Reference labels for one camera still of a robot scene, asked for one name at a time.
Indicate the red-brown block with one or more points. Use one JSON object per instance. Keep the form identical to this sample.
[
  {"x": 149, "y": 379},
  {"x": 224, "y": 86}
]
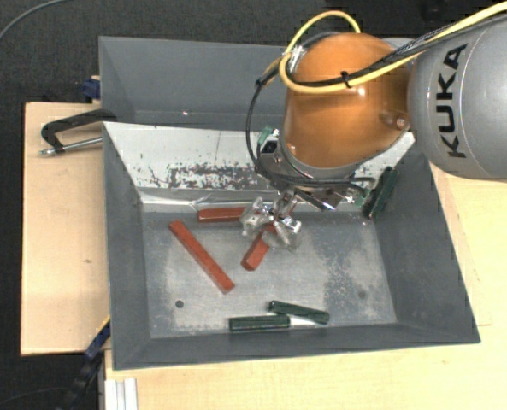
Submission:
[
  {"x": 202, "y": 256},
  {"x": 219, "y": 214},
  {"x": 255, "y": 256}
]

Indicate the grey metal bin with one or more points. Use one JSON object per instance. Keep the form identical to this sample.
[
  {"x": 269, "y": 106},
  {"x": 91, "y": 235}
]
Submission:
[{"x": 278, "y": 280}]

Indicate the dark green flat block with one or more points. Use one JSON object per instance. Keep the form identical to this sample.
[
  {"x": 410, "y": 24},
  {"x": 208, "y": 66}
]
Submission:
[
  {"x": 381, "y": 195},
  {"x": 259, "y": 323},
  {"x": 300, "y": 312}
]

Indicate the black cylinder on white bracket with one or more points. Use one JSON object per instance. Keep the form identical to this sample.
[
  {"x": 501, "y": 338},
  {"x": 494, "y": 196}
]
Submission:
[{"x": 269, "y": 145}]

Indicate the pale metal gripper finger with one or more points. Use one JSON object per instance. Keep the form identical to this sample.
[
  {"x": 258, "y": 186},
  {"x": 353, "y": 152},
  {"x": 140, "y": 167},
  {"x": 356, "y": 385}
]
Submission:
[
  {"x": 255, "y": 216},
  {"x": 289, "y": 231}
]

